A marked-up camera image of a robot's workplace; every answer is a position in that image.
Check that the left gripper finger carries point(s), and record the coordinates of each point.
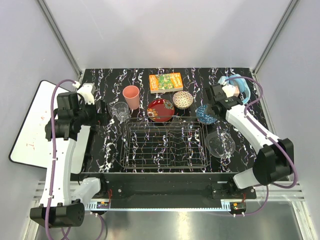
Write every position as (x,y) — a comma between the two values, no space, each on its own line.
(103,107)
(102,119)

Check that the black wire dish rack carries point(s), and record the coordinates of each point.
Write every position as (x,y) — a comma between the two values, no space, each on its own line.
(167,145)

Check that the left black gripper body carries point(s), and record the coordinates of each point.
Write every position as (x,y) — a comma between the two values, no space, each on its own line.
(87,113)

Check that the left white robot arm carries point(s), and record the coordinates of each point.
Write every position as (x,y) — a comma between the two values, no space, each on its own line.
(59,207)

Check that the pink plastic cup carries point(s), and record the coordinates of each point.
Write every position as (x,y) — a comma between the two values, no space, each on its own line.
(131,95)

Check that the white board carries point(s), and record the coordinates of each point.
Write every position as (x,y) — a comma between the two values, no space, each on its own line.
(31,146)

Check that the red floral plate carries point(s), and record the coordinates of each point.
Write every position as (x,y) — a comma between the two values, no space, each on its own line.
(160,110)

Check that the blue patterned ceramic bowl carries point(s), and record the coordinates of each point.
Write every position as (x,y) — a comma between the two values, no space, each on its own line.
(203,117)

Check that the pink dice cube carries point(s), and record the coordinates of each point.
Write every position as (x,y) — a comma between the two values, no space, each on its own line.
(231,90)

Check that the orange green book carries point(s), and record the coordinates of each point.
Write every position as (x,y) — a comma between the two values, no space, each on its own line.
(165,83)

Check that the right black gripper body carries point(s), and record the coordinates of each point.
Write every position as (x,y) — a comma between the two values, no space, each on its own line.
(213,104)

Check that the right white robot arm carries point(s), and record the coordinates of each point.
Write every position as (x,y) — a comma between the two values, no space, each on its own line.
(274,156)

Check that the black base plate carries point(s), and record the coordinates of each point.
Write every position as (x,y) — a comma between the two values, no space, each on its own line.
(154,191)

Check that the clear glass bowl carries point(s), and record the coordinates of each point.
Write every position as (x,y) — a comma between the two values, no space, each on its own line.
(220,144)

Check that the light blue headphones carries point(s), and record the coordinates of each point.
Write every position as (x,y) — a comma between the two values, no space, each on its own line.
(237,80)

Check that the clear drinking glass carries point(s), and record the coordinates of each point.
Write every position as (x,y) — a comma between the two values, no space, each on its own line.
(121,111)

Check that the brown patterned ceramic bowl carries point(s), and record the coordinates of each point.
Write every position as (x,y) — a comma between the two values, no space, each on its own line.
(182,99)

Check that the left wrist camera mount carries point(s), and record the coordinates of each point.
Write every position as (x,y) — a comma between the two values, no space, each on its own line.
(86,90)

